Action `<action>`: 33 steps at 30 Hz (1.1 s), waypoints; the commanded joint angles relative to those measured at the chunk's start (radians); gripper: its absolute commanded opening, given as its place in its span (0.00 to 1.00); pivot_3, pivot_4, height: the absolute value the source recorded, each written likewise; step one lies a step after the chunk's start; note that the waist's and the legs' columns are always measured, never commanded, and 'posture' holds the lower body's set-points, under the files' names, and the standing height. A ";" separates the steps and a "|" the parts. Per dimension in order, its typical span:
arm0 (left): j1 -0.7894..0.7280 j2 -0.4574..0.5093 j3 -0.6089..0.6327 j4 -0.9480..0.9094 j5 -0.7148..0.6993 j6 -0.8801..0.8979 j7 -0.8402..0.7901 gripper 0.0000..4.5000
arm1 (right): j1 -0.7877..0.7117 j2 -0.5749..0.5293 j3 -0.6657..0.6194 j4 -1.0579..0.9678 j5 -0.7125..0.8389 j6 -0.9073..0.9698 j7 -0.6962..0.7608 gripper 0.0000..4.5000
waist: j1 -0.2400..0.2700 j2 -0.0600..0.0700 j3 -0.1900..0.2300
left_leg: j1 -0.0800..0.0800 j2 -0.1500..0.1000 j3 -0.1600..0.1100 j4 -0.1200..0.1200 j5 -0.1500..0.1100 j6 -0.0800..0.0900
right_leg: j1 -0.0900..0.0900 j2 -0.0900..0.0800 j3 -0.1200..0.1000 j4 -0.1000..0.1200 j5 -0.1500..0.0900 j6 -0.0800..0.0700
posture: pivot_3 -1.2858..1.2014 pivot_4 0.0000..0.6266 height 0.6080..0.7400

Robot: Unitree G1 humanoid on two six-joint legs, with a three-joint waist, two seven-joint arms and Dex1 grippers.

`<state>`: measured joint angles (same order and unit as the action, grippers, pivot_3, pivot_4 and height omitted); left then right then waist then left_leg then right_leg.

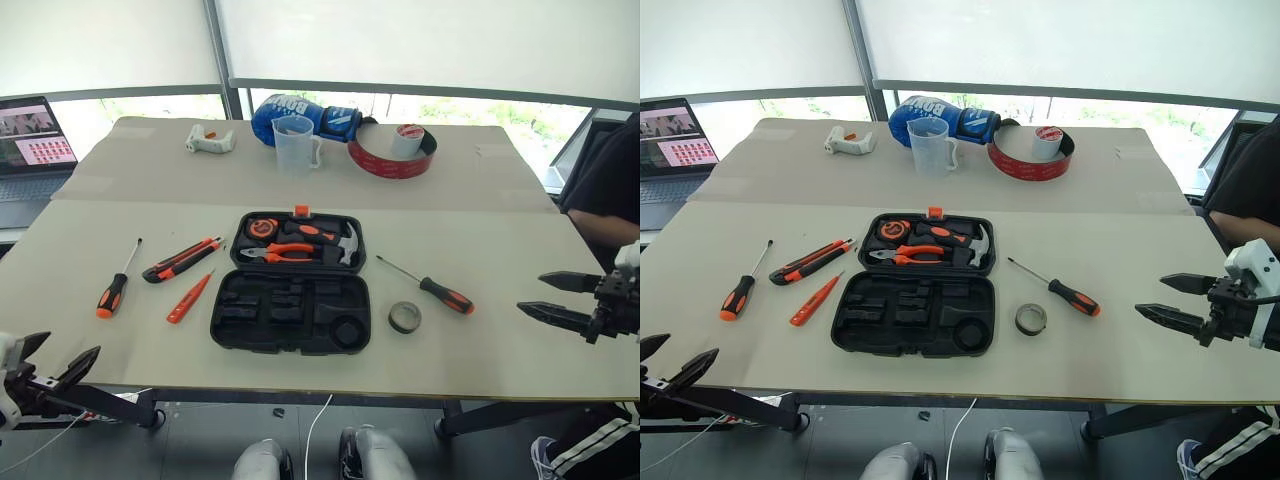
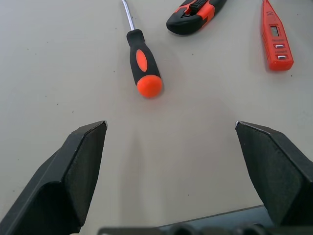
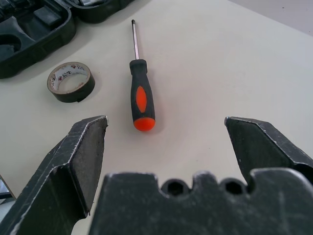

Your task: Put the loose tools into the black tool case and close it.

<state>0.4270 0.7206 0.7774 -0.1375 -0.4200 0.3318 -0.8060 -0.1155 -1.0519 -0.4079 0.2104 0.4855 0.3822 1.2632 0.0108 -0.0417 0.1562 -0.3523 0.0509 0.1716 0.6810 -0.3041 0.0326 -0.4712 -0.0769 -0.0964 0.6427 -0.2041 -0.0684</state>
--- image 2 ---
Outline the black orange utility knife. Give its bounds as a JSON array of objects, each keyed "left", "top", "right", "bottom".
[{"left": 166, "top": 0, "right": 227, "bottom": 35}]

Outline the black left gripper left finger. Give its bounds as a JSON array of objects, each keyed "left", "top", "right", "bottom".
[{"left": 0, "top": 120, "right": 109, "bottom": 235}]

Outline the orange voltage tester pen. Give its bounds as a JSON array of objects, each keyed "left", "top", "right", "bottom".
[{"left": 260, "top": 0, "right": 294, "bottom": 72}]

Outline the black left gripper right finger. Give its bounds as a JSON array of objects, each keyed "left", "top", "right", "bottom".
[{"left": 235, "top": 120, "right": 313, "bottom": 227}]

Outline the black orange screwdriver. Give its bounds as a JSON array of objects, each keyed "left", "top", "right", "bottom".
[{"left": 121, "top": 0, "right": 164, "bottom": 99}]

